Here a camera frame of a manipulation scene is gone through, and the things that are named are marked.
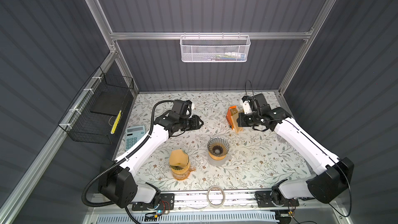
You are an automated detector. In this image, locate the orange glass carafe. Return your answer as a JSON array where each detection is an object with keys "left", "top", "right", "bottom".
[{"left": 172, "top": 168, "right": 196, "bottom": 180}]

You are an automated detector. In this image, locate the tape roll centre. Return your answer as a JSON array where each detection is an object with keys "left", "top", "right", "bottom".
[{"left": 206, "top": 186, "right": 226, "bottom": 208}]

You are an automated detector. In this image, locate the white vented cable duct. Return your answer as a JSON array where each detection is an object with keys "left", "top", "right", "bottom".
[{"left": 96, "top": 211, "right": 280, "bottom": 224}]

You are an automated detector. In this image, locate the yellow striped stick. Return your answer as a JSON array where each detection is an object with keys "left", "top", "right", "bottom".
[{"left": 110, "top": 111, "right": 122, "bottom": 135}]

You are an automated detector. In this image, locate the black wire basket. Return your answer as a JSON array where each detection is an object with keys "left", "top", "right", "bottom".
[{"left": 59, "top": 68, "right": 134, "bottom": 145}]

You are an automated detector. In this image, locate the green glass dripper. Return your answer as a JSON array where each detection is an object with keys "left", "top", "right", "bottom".
[{"left": 170, "top": 164, "right": 191, "bottom": 175}]

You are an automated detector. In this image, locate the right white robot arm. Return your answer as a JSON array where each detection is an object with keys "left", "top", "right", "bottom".
[{"left": 237, "top": 94, "right": 354, "bottom": 206}]

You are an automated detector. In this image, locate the grey glass dripper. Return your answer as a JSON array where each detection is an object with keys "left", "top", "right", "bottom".
[{"left": 207, "top": 137, "right": 230, "bottom": 156}]

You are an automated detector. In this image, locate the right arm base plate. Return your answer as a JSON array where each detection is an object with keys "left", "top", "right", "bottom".
[{"left": 255, "top": 190, "right": 300, "bottom": 207}]

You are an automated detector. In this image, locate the white wire basket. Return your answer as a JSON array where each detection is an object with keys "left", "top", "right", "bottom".
[{"left": 179, "top": 33, "right": 251, "bottom": 63}]

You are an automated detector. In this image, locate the light blue calculator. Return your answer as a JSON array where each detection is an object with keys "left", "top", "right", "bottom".
[{"left": 124, "top": 125, "right": 146, "bottom": 151}]

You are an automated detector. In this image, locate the orange coffee filter box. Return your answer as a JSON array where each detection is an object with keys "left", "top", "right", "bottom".
[{"left": 226, "top": 106, "right": 243, "bottom": 133}]

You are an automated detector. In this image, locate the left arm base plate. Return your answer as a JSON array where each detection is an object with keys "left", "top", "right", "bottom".
[{"left": 131, "top": 193, "right": 175, "bottom": 211}]

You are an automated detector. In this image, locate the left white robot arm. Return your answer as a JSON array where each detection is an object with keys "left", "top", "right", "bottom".
[{"left": 81, "top": 100, "right": 204, "bottom": 208}]

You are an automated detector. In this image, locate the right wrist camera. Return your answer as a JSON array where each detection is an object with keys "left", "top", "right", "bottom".
[{"left": 240, "top": 95, "right": 252, "bottom": 115}]

